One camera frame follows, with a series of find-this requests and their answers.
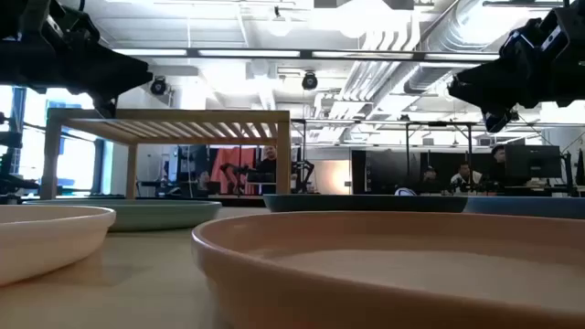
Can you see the silver ventilation duct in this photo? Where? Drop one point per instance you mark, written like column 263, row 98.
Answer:
column 461, row 27

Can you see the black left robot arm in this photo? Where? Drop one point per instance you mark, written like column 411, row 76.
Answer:
column 27, row 18

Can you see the black stand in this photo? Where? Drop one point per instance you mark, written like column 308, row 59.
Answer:
column 580, row 169

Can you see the wooden slatted shelf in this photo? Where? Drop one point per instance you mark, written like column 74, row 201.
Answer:
column 183, row 115

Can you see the dark table edge rail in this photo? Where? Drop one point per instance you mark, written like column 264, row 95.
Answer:
column 237, row 198

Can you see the background black robot arm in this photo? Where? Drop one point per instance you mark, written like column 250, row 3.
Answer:
column 304, row 176
column 237, row 171

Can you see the blue plate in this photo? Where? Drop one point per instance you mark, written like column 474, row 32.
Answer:
column 525, row 206

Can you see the black ceiling camera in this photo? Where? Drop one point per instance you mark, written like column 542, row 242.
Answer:
column 158, row 86
column 309, row 81

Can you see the person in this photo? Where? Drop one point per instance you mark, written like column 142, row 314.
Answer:
column 498, row 164
column 429, row 180
column 204, row 180
column 465, row 176
column 269, row 169

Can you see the black pipe frame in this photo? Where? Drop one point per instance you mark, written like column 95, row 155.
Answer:
column 439, row 124

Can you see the black equipment rack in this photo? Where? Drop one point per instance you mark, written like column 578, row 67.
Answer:
column 9, row 183

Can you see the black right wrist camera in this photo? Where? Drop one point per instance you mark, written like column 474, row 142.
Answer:
column 496, row 121

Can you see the large bright window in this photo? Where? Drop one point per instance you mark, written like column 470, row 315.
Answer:
column 77, row 164

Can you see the overhead frame light bar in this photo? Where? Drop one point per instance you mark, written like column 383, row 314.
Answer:
column 249, row 53

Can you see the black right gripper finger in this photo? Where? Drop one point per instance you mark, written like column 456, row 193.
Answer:
column 482, row 75
column 484, row 97

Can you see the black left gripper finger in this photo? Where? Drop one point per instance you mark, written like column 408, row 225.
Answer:
column 125, row 86
column 121, row 66

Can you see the round ceiling lamp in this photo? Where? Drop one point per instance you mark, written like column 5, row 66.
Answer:
column 279, row 25

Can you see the orange cloth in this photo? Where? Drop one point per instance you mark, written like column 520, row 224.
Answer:
column 233, row 169

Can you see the black ceiling rail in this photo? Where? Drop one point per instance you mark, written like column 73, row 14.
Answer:
column 521, row 3

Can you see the peach plate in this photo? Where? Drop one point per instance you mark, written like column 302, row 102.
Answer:
column 365, row 283

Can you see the black computer monitor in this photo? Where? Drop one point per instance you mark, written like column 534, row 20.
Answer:
column 532, row 161

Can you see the pale green plate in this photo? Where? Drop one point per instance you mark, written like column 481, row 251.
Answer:
column 160, row 217

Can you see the dark teal plate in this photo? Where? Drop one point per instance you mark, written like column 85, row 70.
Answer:
column 365, row 203

